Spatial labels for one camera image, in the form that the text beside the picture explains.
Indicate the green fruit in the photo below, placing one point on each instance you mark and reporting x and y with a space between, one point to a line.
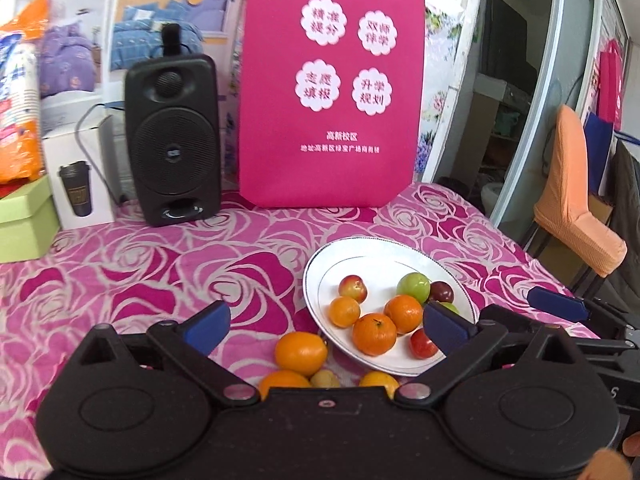
416 285

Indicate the orange white tissue pack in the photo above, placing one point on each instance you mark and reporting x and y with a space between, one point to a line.
20 154

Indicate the large green mango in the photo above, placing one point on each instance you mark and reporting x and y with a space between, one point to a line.
450 307

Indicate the black speaker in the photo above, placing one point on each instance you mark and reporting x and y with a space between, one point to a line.
173 133

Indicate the small yellow orange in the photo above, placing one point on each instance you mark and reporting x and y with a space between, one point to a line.
380 379

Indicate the small brown kiwi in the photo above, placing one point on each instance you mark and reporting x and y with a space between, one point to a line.
324 379

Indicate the orange covered chair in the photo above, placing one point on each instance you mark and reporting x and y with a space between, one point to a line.
563 208

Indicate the white round plate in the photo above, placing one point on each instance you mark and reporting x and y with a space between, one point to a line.
381 264

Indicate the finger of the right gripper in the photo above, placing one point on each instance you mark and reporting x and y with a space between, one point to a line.
568 308

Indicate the pink rose tablecloth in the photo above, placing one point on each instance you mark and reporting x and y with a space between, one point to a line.
130 275

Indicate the small orange front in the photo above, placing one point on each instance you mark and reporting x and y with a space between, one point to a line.
344 311

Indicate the dark cloth chair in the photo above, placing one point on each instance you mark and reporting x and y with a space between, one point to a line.
623 192

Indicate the bedding poster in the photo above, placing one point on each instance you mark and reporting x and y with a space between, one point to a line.
90 45

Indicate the central tangerine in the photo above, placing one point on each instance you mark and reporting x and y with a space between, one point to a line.
374 334

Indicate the red yellow apple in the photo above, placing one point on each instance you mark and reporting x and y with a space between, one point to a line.
353 286

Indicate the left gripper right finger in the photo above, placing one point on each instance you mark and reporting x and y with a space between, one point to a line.
468 350

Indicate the magenta tote bag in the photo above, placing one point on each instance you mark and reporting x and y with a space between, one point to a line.
330 101

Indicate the dark plum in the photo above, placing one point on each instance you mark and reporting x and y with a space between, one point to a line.
441 292

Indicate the green shoe box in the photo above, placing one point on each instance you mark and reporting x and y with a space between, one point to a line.
29 222

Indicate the large orange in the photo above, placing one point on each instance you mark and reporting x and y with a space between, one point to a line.
301 352

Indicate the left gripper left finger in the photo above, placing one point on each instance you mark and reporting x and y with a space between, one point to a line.
187 347

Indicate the white cup box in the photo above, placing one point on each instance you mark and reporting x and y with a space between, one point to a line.
82 168

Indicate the red apple front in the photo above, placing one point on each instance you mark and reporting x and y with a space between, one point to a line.
421 346

